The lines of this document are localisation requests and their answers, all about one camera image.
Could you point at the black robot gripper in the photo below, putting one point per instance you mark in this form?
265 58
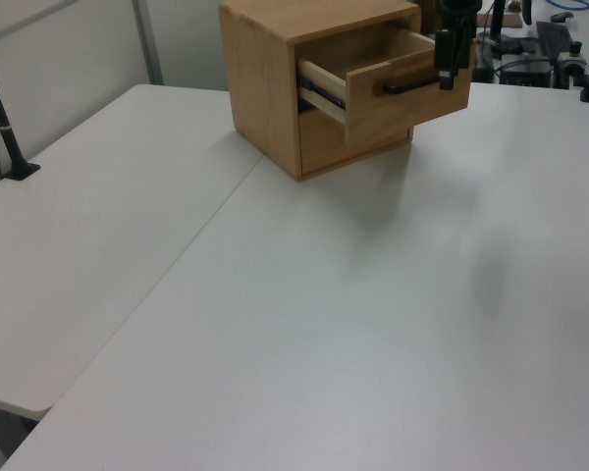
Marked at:
460 6

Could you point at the wooden drawer with recessed grip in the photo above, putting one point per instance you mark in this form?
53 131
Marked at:
324 147

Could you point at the light wooden drawer cabinet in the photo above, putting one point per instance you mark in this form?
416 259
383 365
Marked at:
260 73

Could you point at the black stand with round base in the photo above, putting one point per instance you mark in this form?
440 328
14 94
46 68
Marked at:
498 29

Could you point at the brown wooden board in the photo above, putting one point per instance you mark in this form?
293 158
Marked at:
511 20

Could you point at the black electronics box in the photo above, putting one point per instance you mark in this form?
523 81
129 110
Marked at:
525 73

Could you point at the black keyboard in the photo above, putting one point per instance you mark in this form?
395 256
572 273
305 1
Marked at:
555 39

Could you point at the black computer mouse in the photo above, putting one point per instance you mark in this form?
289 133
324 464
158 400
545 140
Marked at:
562 17

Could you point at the silver clamp with black knob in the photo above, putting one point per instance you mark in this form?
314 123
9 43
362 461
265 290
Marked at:
572 61

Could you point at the grey metal frame post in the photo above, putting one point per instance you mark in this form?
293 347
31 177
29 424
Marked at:
149 39

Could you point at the black camera stand with base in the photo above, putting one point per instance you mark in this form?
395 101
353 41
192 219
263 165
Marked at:
2 127

